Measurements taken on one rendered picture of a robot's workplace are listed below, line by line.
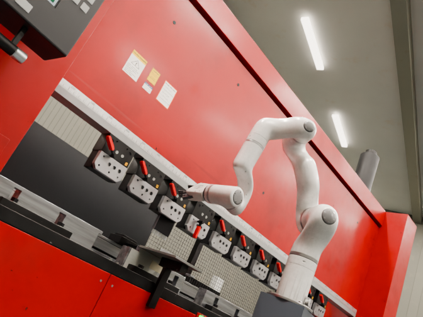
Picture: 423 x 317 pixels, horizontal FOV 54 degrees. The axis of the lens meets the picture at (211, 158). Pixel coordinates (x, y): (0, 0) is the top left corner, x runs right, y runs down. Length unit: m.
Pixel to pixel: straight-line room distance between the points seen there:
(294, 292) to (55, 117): 3.93
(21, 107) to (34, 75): 0.11
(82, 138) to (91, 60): 3.61
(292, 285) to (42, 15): 1.27
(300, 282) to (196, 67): 1.14
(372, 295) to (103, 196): 2.35
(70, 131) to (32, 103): 3.80
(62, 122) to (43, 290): 3.68
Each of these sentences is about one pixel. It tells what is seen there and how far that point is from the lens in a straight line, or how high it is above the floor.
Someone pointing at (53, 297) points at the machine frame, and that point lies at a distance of 1.67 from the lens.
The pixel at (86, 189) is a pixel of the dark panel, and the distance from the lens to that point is 2.38.
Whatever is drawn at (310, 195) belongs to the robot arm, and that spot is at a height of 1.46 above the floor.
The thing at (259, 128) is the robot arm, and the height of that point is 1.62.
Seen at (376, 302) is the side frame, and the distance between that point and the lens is 3.75.
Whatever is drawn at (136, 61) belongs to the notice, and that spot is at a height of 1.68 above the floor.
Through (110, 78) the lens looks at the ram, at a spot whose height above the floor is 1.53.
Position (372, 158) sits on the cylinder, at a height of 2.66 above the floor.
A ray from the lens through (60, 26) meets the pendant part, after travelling 1.16.
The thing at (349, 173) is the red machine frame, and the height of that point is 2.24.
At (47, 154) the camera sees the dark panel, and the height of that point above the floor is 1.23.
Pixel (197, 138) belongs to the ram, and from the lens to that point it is 2.12.
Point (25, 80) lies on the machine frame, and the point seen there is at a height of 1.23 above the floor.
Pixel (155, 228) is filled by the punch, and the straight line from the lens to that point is 2.02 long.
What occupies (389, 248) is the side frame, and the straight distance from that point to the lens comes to 3.87.
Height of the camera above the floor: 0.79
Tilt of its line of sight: 21 degrees up
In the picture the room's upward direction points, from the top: 25 degrees clockwise
